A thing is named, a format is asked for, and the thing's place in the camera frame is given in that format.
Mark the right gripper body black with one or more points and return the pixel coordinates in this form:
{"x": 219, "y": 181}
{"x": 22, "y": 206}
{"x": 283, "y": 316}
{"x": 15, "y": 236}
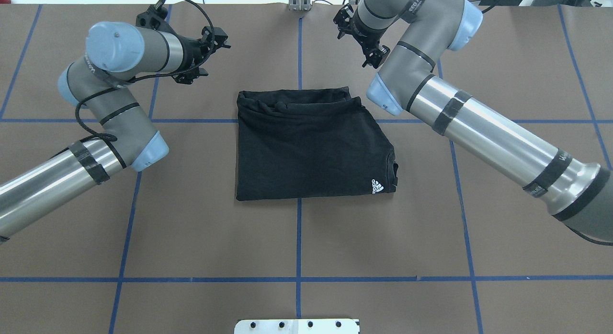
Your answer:
{"x": 362, "y": 33}

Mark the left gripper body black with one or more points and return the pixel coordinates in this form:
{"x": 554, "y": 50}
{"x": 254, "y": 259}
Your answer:
{"x": 192, "y": 55}

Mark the black graphic t-shirt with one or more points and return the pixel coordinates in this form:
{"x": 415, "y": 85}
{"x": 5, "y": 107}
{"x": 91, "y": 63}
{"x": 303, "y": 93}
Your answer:
{"x": 310, "y": 143}

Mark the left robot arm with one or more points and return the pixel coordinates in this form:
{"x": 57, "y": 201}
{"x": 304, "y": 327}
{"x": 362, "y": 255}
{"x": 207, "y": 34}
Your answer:
{"x": 120, "y": 133}

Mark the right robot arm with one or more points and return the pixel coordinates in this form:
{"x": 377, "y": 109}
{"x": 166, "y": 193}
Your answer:
{"x": 403, "y": 40}

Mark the blue tape line crosswise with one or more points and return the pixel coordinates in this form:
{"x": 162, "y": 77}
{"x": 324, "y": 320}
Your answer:
{"x": 312, "y": 279}

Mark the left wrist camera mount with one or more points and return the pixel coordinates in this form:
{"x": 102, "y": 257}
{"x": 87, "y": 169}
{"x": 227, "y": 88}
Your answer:
{"x": 154, "y": 18}

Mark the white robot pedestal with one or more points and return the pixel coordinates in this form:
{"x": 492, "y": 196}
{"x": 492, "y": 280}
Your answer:
{"x": 298, "y": 326}

